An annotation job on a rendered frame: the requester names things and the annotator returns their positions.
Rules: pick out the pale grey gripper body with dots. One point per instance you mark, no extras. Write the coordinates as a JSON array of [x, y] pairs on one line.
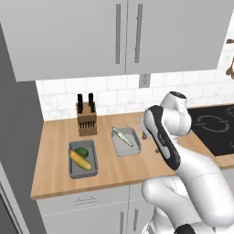
[[142, 124]]

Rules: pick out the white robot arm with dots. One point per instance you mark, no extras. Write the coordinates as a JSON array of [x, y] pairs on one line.
[[195, 179]]

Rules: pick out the silver fish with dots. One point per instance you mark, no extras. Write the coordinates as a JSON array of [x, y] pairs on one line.
[[123, 137]]

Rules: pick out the grey container with fish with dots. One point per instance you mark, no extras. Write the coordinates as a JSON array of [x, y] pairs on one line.
[[122, 149]]

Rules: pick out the grey container with vegetables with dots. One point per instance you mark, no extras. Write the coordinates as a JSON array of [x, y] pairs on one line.
[[91, 151]]

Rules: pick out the green avocado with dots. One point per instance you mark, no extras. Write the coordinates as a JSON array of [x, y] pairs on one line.
[[81, 151]]

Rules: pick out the yellow cucumber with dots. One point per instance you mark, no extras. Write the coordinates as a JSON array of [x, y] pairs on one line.
[[79, 160]]

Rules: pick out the grey fridge freezer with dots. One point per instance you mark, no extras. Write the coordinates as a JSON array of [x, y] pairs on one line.
[[18, 128]]

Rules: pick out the wooden knife block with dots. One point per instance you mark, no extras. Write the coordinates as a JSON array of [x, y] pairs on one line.
[[87, 123]]

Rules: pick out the black hob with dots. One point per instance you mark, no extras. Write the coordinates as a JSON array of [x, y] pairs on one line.
[[213, 128]]

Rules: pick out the grey base cupboard door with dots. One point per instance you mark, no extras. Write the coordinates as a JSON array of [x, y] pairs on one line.
[[82, 222], [143, 216]]

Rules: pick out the grey drawer front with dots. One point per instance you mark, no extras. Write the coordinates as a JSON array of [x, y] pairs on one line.
[[106, 198]]

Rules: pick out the brown hanging tool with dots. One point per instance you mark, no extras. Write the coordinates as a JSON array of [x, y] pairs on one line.
[[230, 68], [230, 41]]

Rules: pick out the grey wall outlet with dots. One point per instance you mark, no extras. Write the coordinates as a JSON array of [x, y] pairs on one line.
[[144, 80]]

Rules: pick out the grey wall cupboard door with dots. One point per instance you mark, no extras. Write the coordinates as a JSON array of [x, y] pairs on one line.
[[61, 36], [182, 33]]

